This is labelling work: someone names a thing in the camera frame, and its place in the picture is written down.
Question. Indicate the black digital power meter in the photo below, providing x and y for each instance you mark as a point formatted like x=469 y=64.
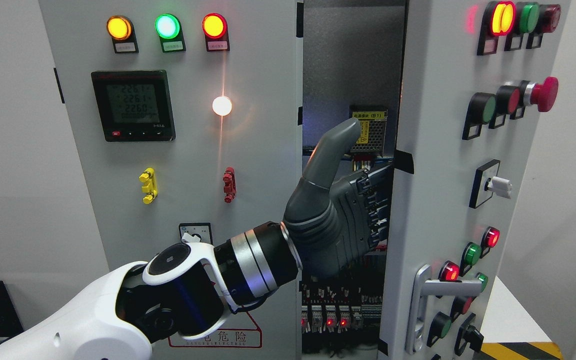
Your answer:
x=134 y=106

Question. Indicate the green indicator lamp left door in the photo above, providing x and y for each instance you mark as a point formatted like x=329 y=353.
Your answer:
x=170 y=33

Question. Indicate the red electric warning sticker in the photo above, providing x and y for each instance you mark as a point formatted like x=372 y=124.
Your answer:
x=239 y=331

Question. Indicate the silver door handle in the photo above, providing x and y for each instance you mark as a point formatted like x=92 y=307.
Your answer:
x=422 y=330

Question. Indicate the red emergency stop button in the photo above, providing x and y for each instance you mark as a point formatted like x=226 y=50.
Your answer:
x=544 y=94

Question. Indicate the metal mesh power supply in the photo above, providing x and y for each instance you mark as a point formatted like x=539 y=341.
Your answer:
x=373 y=121

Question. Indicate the yellow indicator lamp left door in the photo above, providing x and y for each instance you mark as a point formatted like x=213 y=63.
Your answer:
x=122 y=33

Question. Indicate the red indicator lamp left door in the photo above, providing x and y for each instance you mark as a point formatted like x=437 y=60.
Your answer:
x=215 y=29

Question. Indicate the grey robotic left hand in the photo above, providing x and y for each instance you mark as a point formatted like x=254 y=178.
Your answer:
x=334 y=222

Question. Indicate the white selector switch right door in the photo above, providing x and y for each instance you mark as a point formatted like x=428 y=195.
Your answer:
x=487 y=183

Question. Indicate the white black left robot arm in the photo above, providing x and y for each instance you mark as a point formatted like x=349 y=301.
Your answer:
x=189 y=288

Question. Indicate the white glowing indicator lamp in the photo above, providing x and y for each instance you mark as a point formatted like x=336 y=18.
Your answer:
x=222 y=105

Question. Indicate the red terminal connector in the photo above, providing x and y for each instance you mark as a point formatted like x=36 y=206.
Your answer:
x=229 y=185

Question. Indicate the yellow lamp right door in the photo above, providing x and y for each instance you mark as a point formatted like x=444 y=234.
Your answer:
x=497 y=21

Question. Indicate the relay row with red leds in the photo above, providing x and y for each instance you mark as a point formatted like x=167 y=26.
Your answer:
x=331 y=318

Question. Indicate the yellow terminal connector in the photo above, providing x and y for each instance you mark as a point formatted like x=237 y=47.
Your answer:
x=149 y=185

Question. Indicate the grey cabinet door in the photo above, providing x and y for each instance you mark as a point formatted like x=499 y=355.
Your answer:
x=457 y=111
x=260 y=138

